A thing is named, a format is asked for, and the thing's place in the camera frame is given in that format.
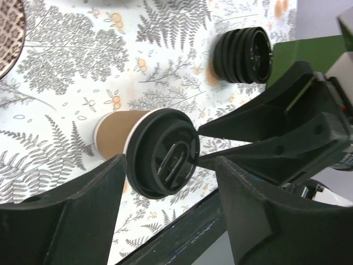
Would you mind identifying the brown paper coffee cup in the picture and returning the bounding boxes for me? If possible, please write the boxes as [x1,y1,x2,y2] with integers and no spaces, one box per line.
[94,110,152,160]

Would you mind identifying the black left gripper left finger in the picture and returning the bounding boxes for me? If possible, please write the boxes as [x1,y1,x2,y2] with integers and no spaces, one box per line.
[1,155,126,264]

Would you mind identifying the green paper bag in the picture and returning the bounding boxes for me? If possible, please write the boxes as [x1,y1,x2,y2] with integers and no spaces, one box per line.
[266,35,346,87]

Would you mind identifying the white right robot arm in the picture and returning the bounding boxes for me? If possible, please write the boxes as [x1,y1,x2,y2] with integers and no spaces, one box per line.
[198,61,352,206]

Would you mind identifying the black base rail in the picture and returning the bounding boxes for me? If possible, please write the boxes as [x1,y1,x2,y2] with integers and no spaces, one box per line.
[117,189,227,265]

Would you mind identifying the black plastic cup lid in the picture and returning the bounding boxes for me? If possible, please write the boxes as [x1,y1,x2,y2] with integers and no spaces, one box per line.
[124,108,200,199]

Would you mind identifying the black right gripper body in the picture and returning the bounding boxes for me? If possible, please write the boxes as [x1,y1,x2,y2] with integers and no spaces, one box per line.
[311,72,352,171]

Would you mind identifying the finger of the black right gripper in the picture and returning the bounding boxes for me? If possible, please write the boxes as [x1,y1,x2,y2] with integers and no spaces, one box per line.
[198,61,314,142]
[197,113,345,184]

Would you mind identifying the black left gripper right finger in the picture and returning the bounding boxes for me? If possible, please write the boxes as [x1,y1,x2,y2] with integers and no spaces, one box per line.
[215,157,352,264]

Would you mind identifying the patterned small bowl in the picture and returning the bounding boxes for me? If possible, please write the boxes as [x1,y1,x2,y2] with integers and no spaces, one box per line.
[1,0,25,78]

